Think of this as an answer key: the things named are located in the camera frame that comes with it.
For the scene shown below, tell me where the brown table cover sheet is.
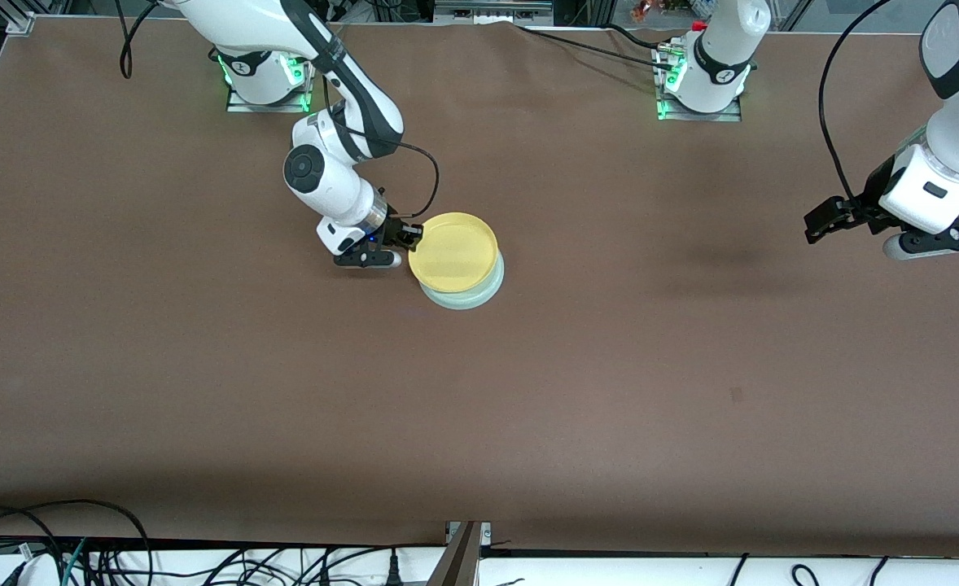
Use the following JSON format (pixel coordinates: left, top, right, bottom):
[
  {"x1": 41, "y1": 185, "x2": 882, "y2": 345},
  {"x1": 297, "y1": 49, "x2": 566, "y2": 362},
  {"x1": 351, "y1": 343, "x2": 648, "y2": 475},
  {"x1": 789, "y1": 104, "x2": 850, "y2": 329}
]
[{"x1": 0, "y1": 16, "x2": 959, "y2": 558}]

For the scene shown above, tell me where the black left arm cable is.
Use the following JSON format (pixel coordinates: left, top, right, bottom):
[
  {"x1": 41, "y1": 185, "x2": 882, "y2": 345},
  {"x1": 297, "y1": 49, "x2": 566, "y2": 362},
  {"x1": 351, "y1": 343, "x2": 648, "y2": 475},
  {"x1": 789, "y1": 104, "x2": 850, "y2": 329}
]
[{"x1": 819, "y1": 0, "x2": 896, "y2": 204}]

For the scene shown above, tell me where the short black base cable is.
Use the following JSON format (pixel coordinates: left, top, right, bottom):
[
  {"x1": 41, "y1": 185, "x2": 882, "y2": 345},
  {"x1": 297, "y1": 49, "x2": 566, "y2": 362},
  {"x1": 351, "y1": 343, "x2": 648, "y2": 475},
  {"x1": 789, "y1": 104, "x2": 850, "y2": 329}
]
[{"x1": 606, "y1": 23, "x2": 672, "y2": 51}]

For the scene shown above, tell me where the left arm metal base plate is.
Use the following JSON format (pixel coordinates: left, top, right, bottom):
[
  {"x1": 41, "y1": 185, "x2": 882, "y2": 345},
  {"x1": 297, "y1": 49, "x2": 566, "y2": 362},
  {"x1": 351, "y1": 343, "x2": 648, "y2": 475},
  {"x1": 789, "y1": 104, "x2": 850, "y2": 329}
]
[{"x1": 655, "y1": 41, "x2": 745, "y2": 123}]

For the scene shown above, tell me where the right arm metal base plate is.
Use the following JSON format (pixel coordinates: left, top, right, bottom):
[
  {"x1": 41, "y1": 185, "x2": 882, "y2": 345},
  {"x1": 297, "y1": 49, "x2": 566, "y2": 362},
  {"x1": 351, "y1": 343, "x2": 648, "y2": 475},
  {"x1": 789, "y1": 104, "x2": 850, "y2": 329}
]
[{"x1": 226, "y1": 33, "x2": 319, "y2": 114}]

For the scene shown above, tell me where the yellow plate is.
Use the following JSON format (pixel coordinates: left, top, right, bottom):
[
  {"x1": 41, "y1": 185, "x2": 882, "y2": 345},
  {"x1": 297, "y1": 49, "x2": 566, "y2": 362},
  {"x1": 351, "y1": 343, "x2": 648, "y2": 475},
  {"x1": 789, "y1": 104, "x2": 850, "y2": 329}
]
[{"x1": 408, "y1": 212, "x2": 500, "y2": 294}]

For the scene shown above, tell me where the pale green plate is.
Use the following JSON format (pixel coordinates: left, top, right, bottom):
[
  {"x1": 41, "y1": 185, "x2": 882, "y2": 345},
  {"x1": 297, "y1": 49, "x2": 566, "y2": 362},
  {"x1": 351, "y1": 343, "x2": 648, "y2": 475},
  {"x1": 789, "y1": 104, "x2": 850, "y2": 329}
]
[{"x1": 418, "y1": 252, "x2": 506, "y2": 311}]

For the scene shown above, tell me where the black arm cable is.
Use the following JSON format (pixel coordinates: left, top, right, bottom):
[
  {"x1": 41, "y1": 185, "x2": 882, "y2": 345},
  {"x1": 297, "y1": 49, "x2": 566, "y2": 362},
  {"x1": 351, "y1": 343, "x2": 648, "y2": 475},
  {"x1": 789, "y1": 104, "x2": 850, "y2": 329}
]
[
  {"x1": 119, "y1": 0, "x2": 440, "y2": 219},
  {"x1": 819, "y1": 0, "x2": 896, "y2": 204}
]

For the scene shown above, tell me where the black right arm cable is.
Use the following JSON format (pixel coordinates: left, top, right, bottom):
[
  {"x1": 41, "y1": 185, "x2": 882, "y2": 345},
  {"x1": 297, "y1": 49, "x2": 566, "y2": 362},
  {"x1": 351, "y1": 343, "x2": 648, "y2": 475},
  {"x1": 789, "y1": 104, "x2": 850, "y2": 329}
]
[{"x1": 119, "y1": 0, "x2": 440, "y2": 219}]

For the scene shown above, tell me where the grey electrical unit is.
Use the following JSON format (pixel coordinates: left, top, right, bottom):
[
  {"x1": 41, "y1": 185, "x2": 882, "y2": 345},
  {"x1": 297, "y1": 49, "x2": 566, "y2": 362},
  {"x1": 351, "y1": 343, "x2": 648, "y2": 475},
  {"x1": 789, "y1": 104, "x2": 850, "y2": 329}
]
[{"x1": 433, "y1": 0, "x2": 555, "y2": 25}]

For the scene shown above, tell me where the long black base cable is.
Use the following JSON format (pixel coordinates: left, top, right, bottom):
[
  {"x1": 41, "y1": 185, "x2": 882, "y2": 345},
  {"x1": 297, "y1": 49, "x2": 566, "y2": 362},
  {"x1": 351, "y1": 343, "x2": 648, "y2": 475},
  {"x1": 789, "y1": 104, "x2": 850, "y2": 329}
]
[{"x1": 516, "y1": 24, "x2": 676, "y2": 72}]

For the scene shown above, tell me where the white lower shelf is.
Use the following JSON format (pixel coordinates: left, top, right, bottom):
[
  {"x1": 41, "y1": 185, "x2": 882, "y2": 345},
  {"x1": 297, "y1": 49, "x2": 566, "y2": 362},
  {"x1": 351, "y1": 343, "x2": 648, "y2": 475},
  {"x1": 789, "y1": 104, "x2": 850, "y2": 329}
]
[{"x1": 0, "y1": 544, "x2": 959, "y2": 586}]

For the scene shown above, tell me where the long looping black cable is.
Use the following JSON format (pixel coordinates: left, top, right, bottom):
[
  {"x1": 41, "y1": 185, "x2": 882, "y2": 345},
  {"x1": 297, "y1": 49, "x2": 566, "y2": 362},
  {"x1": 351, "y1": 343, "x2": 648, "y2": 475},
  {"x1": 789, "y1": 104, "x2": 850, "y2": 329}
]
[{"x1": 0, "y1": 499, "x2": 153, "y2": 586}]

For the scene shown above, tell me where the green cable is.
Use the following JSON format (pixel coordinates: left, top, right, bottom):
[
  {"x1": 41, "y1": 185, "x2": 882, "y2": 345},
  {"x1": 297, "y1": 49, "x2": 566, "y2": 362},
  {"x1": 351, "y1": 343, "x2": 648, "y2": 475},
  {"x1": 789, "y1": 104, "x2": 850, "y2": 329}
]
[{"x1": 60, "y1": 537, "x2": 90, "y2": 586}]

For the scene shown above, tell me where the aluminium profile post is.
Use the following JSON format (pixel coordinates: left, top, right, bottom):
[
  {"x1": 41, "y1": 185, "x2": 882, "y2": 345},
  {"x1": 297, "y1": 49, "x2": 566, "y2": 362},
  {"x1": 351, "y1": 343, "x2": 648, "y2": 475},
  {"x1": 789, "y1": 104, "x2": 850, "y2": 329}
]
[{"x1": 427, "y1": 521, "x2": 484, "y2": 586}]

